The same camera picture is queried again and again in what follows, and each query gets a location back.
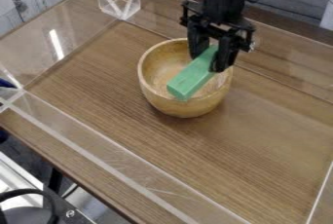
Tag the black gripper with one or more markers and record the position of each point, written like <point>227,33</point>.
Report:
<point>218,19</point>

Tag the green rectangular block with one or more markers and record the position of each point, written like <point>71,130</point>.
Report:
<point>192,76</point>

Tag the wooden brown bowl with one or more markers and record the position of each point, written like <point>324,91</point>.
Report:
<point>158,65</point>

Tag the black table leg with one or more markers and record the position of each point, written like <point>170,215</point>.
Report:
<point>55,181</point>

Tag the clear acrylic enclosure wall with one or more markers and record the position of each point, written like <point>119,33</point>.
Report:
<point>250,164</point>

